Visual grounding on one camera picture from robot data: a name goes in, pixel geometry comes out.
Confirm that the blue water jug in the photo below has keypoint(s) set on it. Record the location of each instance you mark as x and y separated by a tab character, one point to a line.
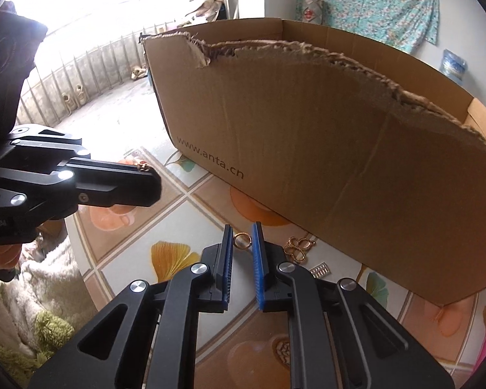
453	66

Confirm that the patterned tablecloth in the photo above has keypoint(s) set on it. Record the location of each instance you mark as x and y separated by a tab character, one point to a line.
339	336

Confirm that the rolled patterned mat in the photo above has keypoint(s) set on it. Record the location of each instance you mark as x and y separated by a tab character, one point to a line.
312	12

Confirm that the left hand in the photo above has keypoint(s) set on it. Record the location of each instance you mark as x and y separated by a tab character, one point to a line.
9	258

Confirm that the brown cardboard box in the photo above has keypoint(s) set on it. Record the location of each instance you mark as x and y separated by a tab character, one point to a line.
368	148

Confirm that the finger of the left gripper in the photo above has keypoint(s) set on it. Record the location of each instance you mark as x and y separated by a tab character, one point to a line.
105	184

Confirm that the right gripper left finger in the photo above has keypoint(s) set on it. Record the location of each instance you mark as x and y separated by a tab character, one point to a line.
146	336

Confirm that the teal floral wall cloth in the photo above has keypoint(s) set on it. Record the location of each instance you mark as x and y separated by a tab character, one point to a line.
403	24

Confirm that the silver rhinestone hair clip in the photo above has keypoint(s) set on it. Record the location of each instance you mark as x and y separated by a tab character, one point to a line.
320	271

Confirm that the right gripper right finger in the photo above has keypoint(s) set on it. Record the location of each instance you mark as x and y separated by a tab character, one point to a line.
340	336

